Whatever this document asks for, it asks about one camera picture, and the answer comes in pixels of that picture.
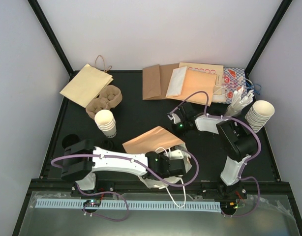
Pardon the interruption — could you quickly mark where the black frame post right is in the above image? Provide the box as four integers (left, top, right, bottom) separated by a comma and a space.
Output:
244, 0, 292, 77

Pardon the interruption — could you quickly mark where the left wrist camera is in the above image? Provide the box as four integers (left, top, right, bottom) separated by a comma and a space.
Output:
168, 149, 188, 160

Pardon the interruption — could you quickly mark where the black frame post left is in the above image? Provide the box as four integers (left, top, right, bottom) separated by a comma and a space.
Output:
28, 0, 74, 76

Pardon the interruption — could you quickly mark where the white paper bag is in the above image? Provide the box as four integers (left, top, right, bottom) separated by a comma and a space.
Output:
166, 66, 187, 98

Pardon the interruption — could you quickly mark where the stack of pulp cup carriers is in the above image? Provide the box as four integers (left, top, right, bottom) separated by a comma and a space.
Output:
85, 85, 122, 119

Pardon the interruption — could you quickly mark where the stack of white paper cups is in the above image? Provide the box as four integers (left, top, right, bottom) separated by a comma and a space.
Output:
94, 110, 117, 138

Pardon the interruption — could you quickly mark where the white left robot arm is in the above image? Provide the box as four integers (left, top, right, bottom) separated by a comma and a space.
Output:
60, 140, 191, 196

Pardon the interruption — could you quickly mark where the blue checkered paper bag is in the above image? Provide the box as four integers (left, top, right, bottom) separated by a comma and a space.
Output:
222, 67, 262, 104

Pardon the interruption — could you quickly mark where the orange paper bag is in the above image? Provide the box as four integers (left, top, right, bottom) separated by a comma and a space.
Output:
169, 69, 217, 105
121, 125, 193, 208

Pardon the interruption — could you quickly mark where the tan paper bag with handles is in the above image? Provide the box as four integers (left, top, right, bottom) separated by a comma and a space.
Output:
60, 64, 113, 108

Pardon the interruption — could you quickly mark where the black frame post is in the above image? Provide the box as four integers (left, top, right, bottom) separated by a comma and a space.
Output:
244, 0, 292, 77
28, 0, 74, 76

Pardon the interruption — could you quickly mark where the beige bag with red circles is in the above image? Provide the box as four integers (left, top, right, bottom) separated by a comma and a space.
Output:
179, 62, 224, 75

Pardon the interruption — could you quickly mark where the light blue cable duct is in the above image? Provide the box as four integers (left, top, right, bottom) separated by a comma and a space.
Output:
35, 199, 221, 213

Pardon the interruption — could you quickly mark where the brown kraft paper bag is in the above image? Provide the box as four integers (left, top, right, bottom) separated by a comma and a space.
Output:
142, 63, 179, 100

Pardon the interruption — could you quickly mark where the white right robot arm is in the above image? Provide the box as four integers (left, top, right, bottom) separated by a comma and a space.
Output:
168, 102, 261, 198

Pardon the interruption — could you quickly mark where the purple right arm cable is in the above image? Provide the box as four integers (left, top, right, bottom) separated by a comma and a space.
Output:
170, 91, 263, 187

